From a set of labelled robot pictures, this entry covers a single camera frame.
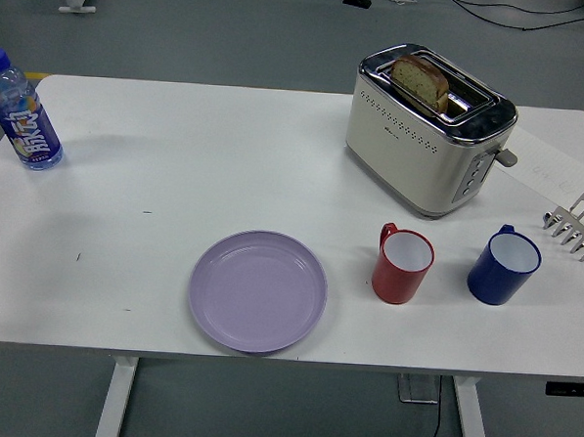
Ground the purple round plate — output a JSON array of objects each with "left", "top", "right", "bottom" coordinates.
[{"left": 184, "top": 226, "right": 333, "bottom": 359}]

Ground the red cup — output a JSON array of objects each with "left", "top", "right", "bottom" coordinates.
[{"left": 369, "top": 221, "right": 437, "bottom": 308}]

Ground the cream silver toaster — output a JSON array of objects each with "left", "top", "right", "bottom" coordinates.
[{"left": 340, "top": 39, "right": 525, "bottom": 224}]

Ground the brown bread slice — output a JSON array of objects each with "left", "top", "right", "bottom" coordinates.
[{"left": 388, "top": 54, "right": 452, "bottom": 113}]

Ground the blue cup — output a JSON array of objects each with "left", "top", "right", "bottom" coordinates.
[{"left": 465, "top": 222, "right": 544, "bottom": 309}]

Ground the white table leg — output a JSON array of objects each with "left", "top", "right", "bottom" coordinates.
[
  {"left": 448, "top": 375, "right": 498, "bottom": 437},
  {"left": 93, "top": 354, "right": 142, "bottom": 437}
]

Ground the white paper sheet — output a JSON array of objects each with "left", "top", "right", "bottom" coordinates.
[{"left": 490, "top": 122, "right": 584, "bottom": 206}]

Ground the blue-capped drink bottle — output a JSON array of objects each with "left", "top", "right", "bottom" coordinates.
[{"left": 0, "top": 48, "right": 70, "bottom": 174}]

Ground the silver metal toast rack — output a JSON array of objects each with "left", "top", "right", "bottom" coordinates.
[{"left": 539, "top": 189, "right": 584, "bottom": 265}]

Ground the black desk control panel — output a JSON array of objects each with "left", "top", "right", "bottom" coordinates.
[{"left": 544, "top": 381, "right": 584, "bottom": 398}]

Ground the grey under-table bracket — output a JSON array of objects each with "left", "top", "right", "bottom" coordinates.
[{"left": 396, "top": 372, "right": 442, "bottom": 406}]

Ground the black hanging cable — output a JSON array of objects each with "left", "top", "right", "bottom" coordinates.
[{"left": 428, "top": 374, "right": 447, "bottom": 437}]

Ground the black floor cable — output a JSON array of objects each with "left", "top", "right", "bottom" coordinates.
[{"left": 437, "top": 0, "right": 584, "bottom": 35}]

